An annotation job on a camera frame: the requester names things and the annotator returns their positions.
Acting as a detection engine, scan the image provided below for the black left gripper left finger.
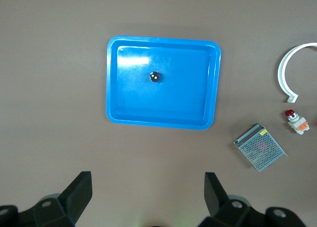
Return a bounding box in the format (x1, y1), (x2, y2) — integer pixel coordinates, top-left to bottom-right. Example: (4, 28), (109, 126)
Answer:
(18, 171), (93, 227)

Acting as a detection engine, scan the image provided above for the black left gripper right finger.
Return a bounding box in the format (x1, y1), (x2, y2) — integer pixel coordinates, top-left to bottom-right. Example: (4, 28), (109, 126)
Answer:
(198, 172), (268, 227)

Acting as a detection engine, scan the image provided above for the small black knob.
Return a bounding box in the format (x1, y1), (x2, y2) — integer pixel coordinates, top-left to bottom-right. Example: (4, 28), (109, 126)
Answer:
(149, 71), (161, 83)

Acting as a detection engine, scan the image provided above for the metal mesh power supply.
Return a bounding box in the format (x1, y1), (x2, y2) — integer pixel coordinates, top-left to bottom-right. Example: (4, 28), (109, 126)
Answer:
(233, 123), (289, 172)

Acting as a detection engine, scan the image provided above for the blue plastic tray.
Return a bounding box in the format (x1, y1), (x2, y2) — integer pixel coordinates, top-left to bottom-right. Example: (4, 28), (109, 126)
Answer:
(106, 35), (222, 130)

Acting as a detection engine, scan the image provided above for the red pushbutton white orange body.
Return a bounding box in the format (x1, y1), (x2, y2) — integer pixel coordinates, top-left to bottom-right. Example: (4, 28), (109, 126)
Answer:
(284, 110), (312, 135)

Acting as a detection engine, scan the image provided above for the large white curved clip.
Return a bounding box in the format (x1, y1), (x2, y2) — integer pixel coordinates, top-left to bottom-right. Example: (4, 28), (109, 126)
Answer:
(277, 42), (317, 104)

